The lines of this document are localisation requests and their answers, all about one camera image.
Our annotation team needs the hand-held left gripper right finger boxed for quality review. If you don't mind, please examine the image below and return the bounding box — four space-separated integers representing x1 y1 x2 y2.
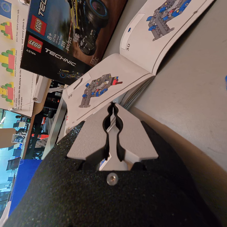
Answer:
114 103 159 162

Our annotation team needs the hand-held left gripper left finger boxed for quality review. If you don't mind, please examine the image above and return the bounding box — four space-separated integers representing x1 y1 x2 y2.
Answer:
66 103 114 159

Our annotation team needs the lego instruction booklet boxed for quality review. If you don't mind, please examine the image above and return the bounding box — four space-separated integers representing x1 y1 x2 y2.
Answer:
62 0 217 131

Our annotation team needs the lego set cardboard box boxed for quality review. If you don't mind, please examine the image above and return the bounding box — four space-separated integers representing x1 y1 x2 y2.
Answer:
20 0 128 86

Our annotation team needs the blue plastic bin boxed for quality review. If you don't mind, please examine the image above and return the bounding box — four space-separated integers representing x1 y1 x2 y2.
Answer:
8 159 43 216

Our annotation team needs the printed brick instruction poster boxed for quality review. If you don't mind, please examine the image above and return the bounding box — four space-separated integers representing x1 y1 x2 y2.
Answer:
0 0 39 118

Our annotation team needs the white metal frame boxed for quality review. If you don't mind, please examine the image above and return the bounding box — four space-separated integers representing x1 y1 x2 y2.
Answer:
42 98 68 160

